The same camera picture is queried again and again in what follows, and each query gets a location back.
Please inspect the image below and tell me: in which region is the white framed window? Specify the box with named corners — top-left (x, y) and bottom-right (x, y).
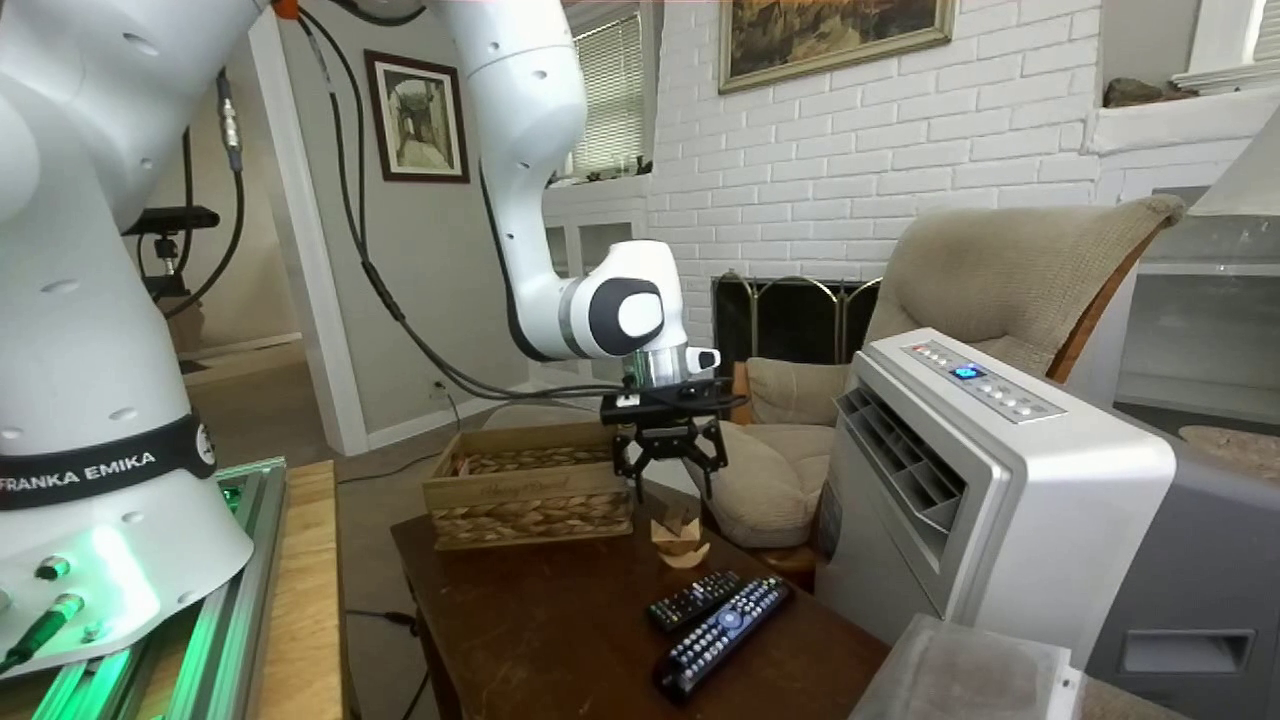
top-left (1182, 0), bottom-right (1280, 75)
top-left (556, 0), bottom-right (668, 188)

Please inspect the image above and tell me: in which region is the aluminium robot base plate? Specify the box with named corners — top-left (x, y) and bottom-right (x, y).
top-left (0, 457), bottom-right (291, 720)

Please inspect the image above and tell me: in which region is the gold framed landscape painting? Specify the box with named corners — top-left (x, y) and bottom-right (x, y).
top-left (715, 0), bottom-right (960, 94)

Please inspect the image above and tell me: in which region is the table lamp smooth white shade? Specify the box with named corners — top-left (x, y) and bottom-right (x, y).
top-left (1182, 103), bottom-right (1280, 225)

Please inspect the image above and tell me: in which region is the small dark framed picture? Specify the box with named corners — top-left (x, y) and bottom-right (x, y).
top-left (363, 49), bottom-right (470, 188)

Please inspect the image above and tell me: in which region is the dark wood side table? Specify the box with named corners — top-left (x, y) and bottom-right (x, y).
top-left (389, 485), bottom-right (895, 720)

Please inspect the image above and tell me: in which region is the woven rectangular basket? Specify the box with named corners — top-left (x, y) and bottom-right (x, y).
top-left (418, 419), bottom-right (639, 550)

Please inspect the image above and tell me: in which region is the grey bin with pale lid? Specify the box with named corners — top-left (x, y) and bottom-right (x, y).
top-left (848, 612), bottom-right (1088, 720)

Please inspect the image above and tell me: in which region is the white portable air conditioner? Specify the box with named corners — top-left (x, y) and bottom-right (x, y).
top-left (812, 324), bottom-right (1181, 666)

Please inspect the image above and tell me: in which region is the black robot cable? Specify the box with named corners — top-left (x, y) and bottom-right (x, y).
top-left (211, 10), bottom-right (622, 409)

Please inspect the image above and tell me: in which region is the short black remote control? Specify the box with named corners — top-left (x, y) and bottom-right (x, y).
top-left (644, 568), bottom-right (744, 640)

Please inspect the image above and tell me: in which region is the black camera on tripod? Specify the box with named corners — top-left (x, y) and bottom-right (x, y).
top-left (118, 130), bottom-right (226, 303)

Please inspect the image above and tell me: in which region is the black floor cable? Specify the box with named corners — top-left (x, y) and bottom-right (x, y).
top-left (341, 602), bottom-right (432, 720)

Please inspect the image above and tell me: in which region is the light wood workbench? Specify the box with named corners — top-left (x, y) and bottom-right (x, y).
top-left (245, 457), bottom-right (350, 720)

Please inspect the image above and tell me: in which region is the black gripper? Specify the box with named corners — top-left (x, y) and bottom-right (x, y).
top-left (612, 416), bottom-right (732, 511)

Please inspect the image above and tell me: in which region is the long black remote control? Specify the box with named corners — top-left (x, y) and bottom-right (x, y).
top-left (646, 572), bottom-right (801, 706)

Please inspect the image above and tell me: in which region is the pale wooden base block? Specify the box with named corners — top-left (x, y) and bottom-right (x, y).
top-left (657, 541), bottom-right (713, 575)

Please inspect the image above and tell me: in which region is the brass framed fireplace screen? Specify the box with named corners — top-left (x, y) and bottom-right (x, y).
top-left (707, 273), bottom-right (889, 422)

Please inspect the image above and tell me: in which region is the beige recliner armchair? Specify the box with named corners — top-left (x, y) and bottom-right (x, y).
top-left (671, 193), bottom-right (1193, 575)

